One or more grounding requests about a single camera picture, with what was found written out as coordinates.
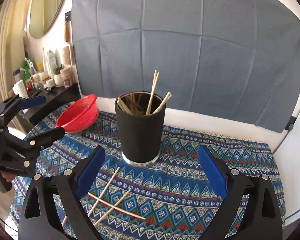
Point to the pink jar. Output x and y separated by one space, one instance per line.
67 78

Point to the wooden hairbrush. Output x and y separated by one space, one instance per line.
67 55

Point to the black backdrop clip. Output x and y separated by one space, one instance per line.
290 123

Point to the small plant in white pot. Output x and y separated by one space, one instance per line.
58 77

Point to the black side shelf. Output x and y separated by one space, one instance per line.
55 100

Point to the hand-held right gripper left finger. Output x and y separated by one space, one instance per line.
90 172

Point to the white bottle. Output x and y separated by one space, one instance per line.
51 65

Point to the round wall mirror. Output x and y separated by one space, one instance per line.
47 5

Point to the black wall hook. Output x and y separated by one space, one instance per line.
68 15

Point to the beige curtain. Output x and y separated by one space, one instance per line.
7 42

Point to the black cylindrical chopstick holder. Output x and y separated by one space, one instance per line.
140 135

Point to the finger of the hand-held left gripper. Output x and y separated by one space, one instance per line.
47 135
32 101

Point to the blue patterned tablecloth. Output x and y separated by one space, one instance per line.
180 185

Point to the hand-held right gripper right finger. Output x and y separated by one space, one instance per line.
212 172

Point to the person's left hand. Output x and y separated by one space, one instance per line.
8 177

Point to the green packet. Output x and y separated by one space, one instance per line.
27 68

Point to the pale wooden chopstick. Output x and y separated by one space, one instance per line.
64 220
125 209
108 185
123 197

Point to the red plastic colander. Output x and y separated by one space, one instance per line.
76 115

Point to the grey-blue backdrop cloth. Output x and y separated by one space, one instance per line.
190 42

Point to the bunch of wooden chopsticks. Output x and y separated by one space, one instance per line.
152 90

